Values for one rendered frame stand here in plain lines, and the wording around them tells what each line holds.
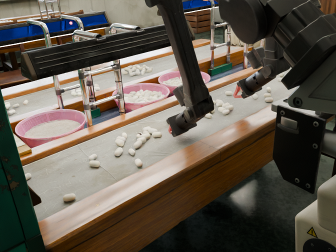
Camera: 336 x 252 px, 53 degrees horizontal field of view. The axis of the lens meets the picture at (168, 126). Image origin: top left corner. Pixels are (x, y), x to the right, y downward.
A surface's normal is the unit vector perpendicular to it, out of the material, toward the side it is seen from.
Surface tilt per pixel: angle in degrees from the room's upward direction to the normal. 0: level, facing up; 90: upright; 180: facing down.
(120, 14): 90
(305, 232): 90
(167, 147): 0
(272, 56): 99
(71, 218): 0
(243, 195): 0
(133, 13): 90
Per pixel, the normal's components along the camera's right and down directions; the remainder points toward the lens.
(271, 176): -0.05, -0.90
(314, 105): -0.79, 0.30
